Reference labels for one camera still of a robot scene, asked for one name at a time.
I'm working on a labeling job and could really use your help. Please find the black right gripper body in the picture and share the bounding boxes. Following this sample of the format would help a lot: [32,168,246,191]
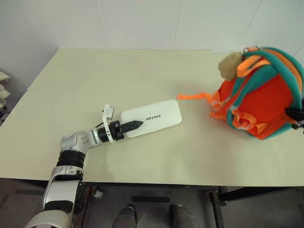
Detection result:
[291,108,304,124]

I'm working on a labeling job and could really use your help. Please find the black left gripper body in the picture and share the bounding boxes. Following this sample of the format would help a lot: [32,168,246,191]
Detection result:
[110,120,123,141]

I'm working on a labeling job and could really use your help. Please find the white printed box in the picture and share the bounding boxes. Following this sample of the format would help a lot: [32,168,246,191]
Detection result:
[120,99,183,138]

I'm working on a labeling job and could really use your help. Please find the orange and teal backpack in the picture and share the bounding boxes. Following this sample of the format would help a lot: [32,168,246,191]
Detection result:
[177,46,304,142]

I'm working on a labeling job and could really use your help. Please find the beige plush backpack charm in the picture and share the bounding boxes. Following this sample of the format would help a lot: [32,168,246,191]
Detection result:
[218,51,244,81]

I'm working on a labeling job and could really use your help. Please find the dark rounded left robot foot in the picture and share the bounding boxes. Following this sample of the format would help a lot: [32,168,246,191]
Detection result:
[112,205,138,228]

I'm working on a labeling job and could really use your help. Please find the dark rounded robot foot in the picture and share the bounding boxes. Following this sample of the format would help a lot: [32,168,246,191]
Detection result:
[169,204,200,228]
[112,205,138,228]

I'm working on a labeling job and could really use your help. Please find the dark rounded right robot foot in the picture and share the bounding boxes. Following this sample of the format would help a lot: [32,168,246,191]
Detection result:
[169,204,200,228]

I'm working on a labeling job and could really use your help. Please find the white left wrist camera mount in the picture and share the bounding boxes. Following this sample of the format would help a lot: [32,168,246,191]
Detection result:
[101,103,119,144]

